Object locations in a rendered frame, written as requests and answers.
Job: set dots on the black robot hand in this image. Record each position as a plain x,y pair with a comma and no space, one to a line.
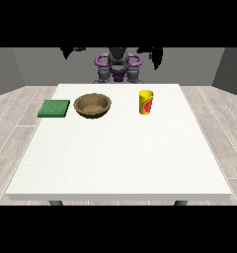
67,51
157,55

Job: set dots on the yellow cup with melon print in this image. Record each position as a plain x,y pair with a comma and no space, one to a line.
145,102

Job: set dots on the green square pad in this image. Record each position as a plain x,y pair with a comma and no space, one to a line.
53,108

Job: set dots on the brown wooden bowl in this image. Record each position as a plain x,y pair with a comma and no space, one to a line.
92,105

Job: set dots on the grey robot trunk purple rings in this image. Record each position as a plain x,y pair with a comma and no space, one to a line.
117,67

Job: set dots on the dark table leg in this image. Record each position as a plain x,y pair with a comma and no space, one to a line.
56,203
180,203

